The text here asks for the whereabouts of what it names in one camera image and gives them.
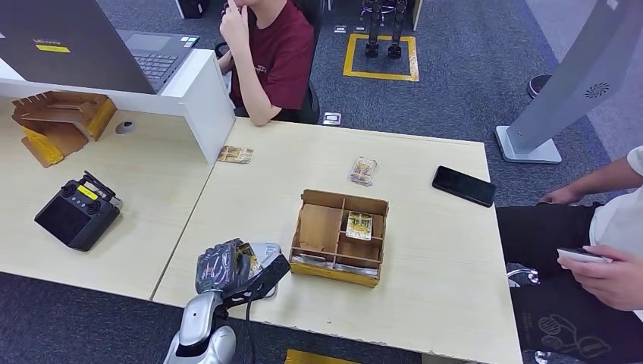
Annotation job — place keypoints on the white smartphone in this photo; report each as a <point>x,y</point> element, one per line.
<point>577,255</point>

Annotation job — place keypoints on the chrome chair leg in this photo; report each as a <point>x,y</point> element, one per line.
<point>540,357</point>
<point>525,275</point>

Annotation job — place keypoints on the black smartphone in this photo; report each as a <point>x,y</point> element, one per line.
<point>462,186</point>

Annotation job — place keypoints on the person's left hand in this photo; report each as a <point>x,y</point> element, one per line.
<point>233,25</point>
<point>613,281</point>

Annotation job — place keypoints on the small round grey disc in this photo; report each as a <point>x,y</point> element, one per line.
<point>125,127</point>

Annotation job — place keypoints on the grey laptop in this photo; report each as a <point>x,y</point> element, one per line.
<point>75,50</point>

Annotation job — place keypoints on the person's left forearm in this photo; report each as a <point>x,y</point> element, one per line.
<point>253,95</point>

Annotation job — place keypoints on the yellow floor tape square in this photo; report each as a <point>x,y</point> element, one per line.
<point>382,75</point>

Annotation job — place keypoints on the metal floor socket plate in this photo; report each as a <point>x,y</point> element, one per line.
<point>331,118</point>

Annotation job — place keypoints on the black remote controller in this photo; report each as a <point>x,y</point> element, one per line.
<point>70,221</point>

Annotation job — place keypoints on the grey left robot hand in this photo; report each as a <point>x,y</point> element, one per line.
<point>216,271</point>

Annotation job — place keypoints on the dark round object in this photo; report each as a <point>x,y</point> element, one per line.
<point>537,85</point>

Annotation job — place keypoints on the white and black humanoid robot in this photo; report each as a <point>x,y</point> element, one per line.
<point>372,49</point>

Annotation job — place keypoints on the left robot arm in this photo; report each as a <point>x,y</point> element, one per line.
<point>201,321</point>

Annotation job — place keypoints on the brown wooden slotted rack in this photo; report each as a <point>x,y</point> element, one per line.
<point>55,130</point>

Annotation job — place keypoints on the person's right forearm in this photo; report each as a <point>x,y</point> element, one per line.
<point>608,176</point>

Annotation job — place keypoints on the person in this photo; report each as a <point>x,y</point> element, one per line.
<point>281,55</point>
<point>618,221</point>

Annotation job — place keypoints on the wooden compartment box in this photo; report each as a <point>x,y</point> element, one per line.
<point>319,228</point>

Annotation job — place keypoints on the yellow patterned ID card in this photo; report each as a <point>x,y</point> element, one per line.
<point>249,260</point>

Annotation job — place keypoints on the black box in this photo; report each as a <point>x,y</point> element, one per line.
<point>191,7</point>

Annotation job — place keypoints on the white desk shelf partition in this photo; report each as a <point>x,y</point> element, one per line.
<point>201,100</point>

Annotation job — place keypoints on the grey kiosk stand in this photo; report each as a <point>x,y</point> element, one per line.
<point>577,75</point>

